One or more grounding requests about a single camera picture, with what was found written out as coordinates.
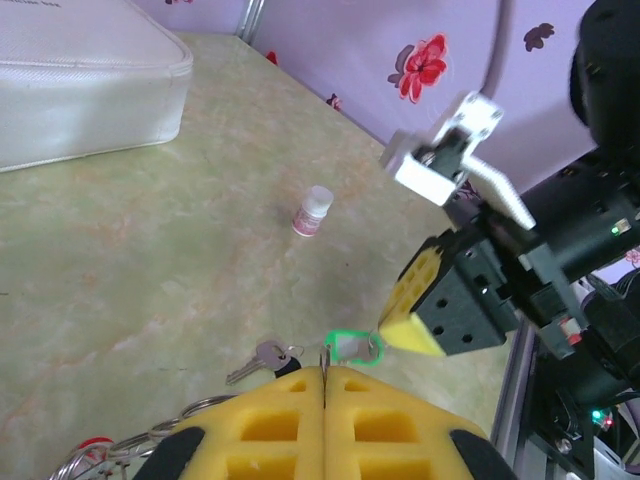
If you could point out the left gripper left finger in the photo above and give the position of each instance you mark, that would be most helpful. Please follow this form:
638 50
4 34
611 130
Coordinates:
310 425

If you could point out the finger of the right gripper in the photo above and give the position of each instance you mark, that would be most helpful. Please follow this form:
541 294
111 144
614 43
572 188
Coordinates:
465 310
407 275

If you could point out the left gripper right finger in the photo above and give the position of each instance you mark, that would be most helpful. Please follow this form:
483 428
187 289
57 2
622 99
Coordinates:
340 425

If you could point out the green key tag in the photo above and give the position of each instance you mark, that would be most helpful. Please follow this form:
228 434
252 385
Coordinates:
352 347

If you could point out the metal key band with rings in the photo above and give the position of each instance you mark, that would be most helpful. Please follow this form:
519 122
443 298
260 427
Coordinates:
125 444

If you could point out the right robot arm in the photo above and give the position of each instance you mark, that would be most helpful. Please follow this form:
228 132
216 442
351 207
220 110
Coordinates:
590 215

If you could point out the black key tag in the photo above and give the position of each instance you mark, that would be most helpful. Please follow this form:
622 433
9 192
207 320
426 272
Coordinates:
286 366

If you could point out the silver key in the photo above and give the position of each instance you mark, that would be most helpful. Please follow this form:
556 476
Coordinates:
267 354

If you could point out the small white pill bottle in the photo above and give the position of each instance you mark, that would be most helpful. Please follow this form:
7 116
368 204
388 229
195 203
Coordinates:
310 215

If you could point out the white zip case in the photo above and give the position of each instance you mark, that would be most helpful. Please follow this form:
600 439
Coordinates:
75 90

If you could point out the long aluminium frame rail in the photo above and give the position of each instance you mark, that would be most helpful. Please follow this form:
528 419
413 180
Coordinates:
510 400

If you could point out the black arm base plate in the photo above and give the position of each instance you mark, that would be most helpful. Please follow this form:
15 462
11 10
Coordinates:
555 450

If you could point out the aluminium frame post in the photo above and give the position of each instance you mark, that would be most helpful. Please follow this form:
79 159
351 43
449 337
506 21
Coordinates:
252 17

